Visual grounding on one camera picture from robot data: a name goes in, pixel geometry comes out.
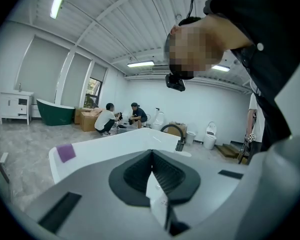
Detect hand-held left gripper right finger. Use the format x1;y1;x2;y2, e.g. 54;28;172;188
152;149;201;205

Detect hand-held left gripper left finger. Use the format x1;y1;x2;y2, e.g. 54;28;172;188
108;149;153;208

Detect white bathtub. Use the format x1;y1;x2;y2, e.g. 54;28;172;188
48;127;192;185

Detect green freestanding bathtub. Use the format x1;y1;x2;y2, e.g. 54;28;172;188
35;98;76;127

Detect tall black curved faucet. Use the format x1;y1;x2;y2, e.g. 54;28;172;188
160;123;186;152

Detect white waste bin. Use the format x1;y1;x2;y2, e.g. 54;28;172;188
185;130;197;146

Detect wooden step platform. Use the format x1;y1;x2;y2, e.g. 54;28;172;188
214;143;249;160

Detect white toilet with open lid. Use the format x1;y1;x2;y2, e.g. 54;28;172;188
202;121;218;151

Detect open cardboard box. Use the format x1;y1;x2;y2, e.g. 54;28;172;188
169;121;189;137

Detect purple cloth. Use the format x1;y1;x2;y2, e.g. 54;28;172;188
55;143;77;164

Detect large cardboard box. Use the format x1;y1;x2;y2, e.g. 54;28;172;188
80;107;104;133

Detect white toilet with tank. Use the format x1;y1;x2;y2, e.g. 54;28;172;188
151;107;166;132

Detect small cardboard box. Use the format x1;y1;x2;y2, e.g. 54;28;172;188
74;106;91;125

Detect dark framed window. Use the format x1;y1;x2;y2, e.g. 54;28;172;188
85;77;103;109

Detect grey roller blind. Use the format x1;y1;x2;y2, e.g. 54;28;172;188
14;34;71;105
60;52;93;108
89;62;108;81

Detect white ceiling air conditioner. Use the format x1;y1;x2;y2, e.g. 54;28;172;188
151;64;171;72

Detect long ceiling light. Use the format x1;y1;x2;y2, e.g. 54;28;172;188
49;0;71;20
126;60;156;69
210;64;231;73

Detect white vanity cabinet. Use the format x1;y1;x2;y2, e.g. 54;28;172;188
0;91;35;126

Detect person's head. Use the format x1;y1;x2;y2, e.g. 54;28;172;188
163;15;255;81

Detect person's dark shirt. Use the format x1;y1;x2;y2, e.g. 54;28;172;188
203;0;300;153

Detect black head-worn camera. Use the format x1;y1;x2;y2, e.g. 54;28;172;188
164;72;187;93

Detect black head camera cable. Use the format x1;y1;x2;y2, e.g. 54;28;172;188
185;0;199;19

